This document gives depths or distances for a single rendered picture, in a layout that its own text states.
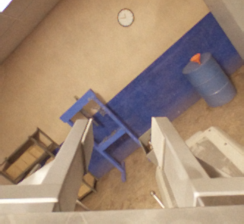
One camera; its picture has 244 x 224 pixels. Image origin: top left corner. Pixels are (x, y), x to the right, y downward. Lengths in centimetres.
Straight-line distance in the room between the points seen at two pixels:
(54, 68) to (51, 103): 77
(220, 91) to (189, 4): 176
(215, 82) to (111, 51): 203
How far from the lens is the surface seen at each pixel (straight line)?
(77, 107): 345
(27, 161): 455
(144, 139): 340
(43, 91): 413
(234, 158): 97
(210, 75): 340
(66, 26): 385
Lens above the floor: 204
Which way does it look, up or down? 14 degrees down
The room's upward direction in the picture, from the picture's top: 44 degrees counter-clockwise
